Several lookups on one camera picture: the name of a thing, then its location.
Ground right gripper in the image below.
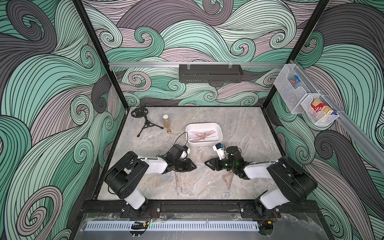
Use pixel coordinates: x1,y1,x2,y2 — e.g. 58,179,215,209
206,155,237,170

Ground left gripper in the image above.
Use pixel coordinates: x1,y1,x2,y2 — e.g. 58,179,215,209
172,159,197,172

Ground blue clear set square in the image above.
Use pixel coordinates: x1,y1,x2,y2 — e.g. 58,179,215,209
195,163,207,168

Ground small red set square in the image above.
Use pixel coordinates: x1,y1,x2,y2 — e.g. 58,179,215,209
222,173,234,190

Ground white storage box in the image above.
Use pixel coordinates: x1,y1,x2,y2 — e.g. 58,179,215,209
186,123,223,147

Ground wide red ruler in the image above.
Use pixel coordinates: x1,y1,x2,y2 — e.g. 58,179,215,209
190,130,217,143

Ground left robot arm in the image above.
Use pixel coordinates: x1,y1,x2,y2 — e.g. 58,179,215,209
104,151,197,210

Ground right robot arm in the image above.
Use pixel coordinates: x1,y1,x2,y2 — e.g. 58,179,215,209
205,156,318,216

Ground long pink clear ruler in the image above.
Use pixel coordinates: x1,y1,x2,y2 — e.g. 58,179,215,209
175,172,183,195

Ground amber bottle white cap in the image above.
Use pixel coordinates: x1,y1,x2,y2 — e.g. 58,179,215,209
163,115,172,134

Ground small black tripod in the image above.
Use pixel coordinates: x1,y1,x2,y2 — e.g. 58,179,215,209
131,106,164,138

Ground blue packet in bin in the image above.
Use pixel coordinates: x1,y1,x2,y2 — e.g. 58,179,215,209
290,75,302,89

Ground red card boxes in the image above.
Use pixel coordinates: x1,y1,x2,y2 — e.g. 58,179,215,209
311,99,338,116

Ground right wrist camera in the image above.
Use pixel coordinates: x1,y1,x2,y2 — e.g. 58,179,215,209
213,143,226,160

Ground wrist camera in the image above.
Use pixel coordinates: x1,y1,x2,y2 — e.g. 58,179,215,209
170,144,191,159
213,143,226,160

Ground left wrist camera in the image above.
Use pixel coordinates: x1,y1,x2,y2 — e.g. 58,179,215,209
170,144,191,159

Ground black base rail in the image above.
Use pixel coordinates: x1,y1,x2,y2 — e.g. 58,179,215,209
81,200,320,214

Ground black wall tray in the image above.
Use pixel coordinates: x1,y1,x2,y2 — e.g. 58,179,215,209
179,65,244,86

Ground clear wall bin upper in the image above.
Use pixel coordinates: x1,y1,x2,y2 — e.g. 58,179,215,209
274,64,313,114

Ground clear wall bin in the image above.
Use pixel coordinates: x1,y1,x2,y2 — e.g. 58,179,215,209
274,64,313,114
301,94,339,126

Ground white slotted cable duct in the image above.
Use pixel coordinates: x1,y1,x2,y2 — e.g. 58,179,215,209
85,221,259,232

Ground clear wall bin lower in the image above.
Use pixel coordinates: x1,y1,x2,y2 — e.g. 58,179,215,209
301,94,339,126

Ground aluminium back rail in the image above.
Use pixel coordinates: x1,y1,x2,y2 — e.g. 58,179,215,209
109,61,285,69

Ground aluminium rail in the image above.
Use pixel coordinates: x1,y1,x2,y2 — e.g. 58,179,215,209
109,61,285,69
290,60,384,174

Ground aluminium right rail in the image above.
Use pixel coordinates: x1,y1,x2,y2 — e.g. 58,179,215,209
290,60,384,174

